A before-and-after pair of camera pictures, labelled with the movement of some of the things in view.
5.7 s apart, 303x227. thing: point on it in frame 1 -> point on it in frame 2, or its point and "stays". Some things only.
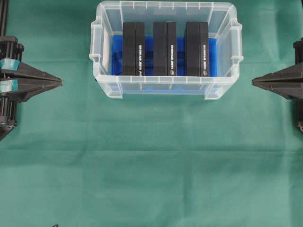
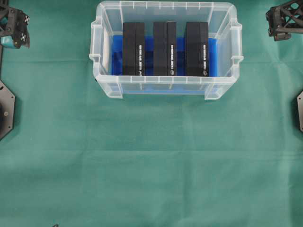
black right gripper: x=288 y=82 -> x=284 y=20
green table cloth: x=75 y=157 stays
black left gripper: x=11 y=70 -> x=14 y=27
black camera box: x=133 y=48 stays
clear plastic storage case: x=188 y=48 stays
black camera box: x=164 y=48 stays
